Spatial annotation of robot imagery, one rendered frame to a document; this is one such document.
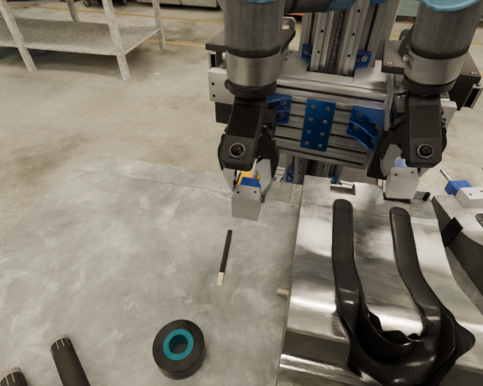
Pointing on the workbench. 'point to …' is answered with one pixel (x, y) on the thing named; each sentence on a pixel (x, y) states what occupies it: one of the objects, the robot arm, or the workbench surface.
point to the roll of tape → (163, 360)
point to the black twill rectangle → (451, 231)
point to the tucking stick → (224, 258)
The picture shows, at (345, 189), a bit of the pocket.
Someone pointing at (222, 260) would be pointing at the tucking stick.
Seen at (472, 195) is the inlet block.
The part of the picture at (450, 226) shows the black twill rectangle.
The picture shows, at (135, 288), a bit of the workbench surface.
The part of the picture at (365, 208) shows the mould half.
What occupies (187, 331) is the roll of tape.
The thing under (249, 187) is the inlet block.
